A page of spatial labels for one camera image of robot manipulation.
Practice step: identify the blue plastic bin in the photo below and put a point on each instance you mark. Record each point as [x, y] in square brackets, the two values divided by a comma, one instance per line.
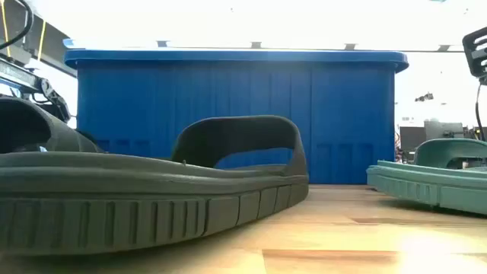
[342, 114]

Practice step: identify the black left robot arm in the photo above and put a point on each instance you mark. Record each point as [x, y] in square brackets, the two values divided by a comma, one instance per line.
[23, 78]

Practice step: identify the teal rubber slide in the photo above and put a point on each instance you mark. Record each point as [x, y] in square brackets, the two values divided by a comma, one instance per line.
[437, 190]

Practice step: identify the grey background equipment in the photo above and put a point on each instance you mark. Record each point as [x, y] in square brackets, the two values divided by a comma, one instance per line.
[437, 133]

